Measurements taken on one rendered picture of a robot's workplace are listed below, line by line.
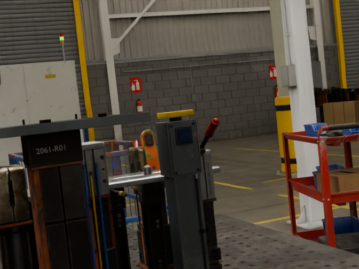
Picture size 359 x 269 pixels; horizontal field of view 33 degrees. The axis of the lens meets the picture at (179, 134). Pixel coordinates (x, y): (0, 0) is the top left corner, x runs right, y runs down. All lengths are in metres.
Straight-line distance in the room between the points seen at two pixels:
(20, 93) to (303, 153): 5.25
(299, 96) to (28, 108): 5.16
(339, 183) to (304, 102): 1.94
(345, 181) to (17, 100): 6.67
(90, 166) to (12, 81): 8.13
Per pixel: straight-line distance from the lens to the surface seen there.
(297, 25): 5.35
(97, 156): 1.34
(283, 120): 8.55
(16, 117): 9.42
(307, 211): 5.44
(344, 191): 3.50
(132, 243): 2.19
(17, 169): 1.32
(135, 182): 1.49
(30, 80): 9.48
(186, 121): 1.24
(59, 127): 1.12
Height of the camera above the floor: 1.18
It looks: 3 degrees down
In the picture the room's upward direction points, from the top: 6 degrees counter-clockwise
